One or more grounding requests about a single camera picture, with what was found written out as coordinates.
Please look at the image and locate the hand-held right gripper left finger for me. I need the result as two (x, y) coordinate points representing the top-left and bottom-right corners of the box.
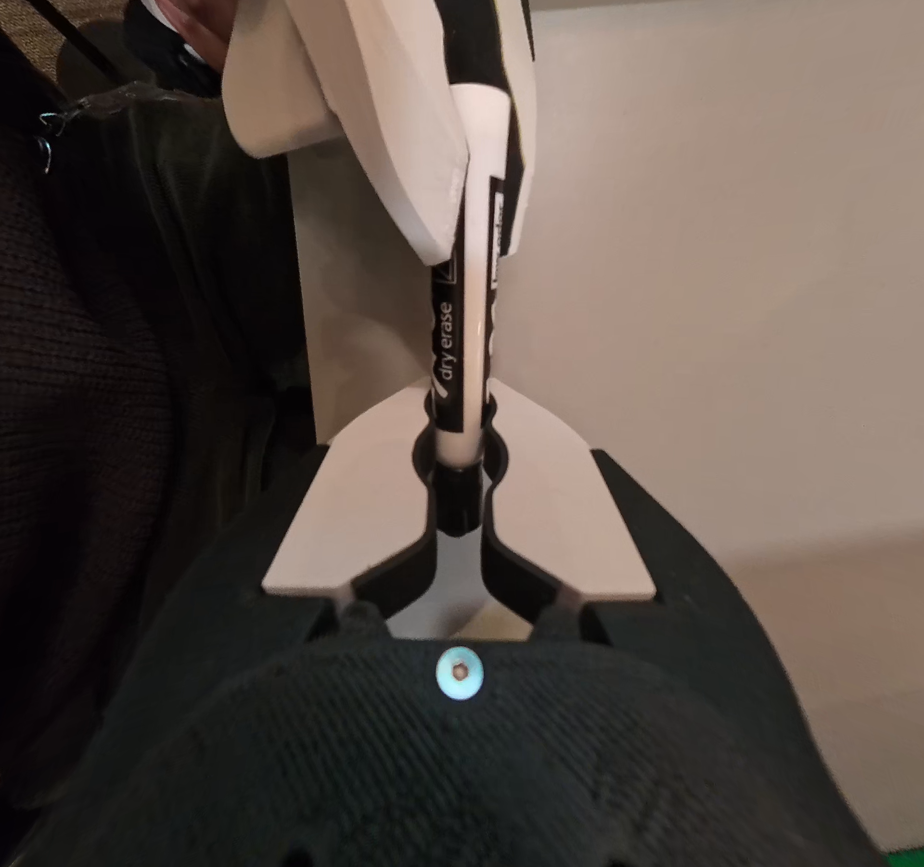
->
(261, 380), (443, 619)

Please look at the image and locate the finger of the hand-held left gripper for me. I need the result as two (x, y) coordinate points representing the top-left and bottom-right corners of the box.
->
(220, 0), (472, 267)
(421, 0), (540, 258)

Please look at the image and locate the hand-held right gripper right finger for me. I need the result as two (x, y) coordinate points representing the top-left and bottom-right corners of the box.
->
(476, 382), (658, 619)

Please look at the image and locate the black dry erase marker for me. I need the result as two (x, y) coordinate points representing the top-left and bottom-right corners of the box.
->
(428, 84), (517, 537)

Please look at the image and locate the person's black sweater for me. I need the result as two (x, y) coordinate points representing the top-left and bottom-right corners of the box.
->
(0, 37), (218, 810)

